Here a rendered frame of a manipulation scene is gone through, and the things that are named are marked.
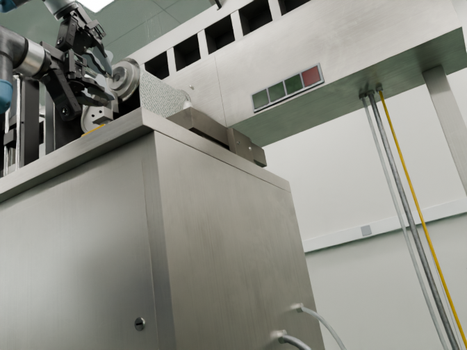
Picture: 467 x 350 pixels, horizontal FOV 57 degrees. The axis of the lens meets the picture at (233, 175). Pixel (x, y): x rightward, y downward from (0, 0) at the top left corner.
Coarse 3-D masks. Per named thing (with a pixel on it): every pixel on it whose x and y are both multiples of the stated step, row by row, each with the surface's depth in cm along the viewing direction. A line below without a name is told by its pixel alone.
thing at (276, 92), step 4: (280, 84) 139; (268, 88) 141; (272, 88) 140; (276, 88) 140; (280, 88) 139; (272, 92) 140; (276, 92) 139; (280, 92) 138; (272, 96) 140; (276, 96) 139; (280, 96) 138; (272, 100) 139
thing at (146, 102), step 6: (144, 96) 128; (144, 102) 127; (150, 102) 130; (156, 102) 133; (150, 108) 129; (156, 108) 131; (162, 108) 134; (168, 108) 137; (162, 114) 133; (168, 114) 136
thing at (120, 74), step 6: (120, 66) 130; (114, 72) 131; (120, 72) 129; (126, 72) 129; (108, 78) 132; (114, 78) 130; (120, 78) 129; (126, 78) 128; (108, 84) 131; (114, 84) 130; (120, 84) 128
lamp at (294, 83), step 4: (296, 76) 137; (288, 80) 138; (292, 80) 137; (296, 80) 136; (288, 84) 137; (292, 84) 137; (296, 84) 136; (300, 84) 135; (288, 88) 137; (292, 88) 136; (296, 88) 136; (300, 88) 135; (288, 92) 137
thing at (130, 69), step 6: (114, 66) 133; (126, 66) 130; (132, 66) 129; (132, 72) 128; (132, 78) 128; (126, 84) 128; (132, 84) 128; (120, 90) 129; (126, 90) 128; (138, 90) 131; (120, 96) 129; (132, 96) 131; (138, 96) 132; (126, 102) 133; (132, 102) 133; (138, 102) 134
